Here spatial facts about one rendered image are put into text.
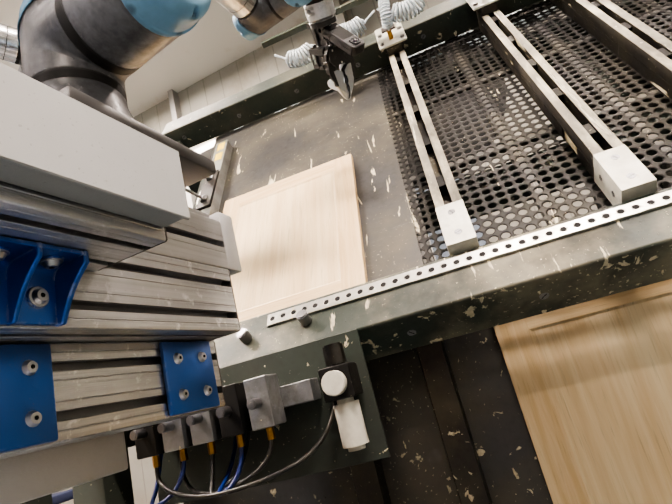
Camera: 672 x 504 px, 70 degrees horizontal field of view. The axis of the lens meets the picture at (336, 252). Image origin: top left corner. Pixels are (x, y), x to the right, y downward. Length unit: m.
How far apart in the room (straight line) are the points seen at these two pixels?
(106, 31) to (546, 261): 0.77
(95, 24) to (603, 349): 1.07
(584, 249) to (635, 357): 0.32
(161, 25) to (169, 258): 0.27
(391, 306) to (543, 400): 0.41
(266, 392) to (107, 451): 0.33
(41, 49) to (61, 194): 0.34
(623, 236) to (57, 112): 0.87
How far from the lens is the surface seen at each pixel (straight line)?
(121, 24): 0.65
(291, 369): 1.00
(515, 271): 0.95
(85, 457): 0.65
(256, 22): 1.26
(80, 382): 0.54
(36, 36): 0.72
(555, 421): 1.18
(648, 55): 1.43
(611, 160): 1.11
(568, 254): 0.96
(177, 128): 2.13
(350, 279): 1.09
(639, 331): 1.21
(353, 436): 0.90
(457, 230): 1.01
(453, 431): 1.14
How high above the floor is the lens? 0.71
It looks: 15 degrees up
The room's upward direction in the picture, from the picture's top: 15 degrees counter-clockwise
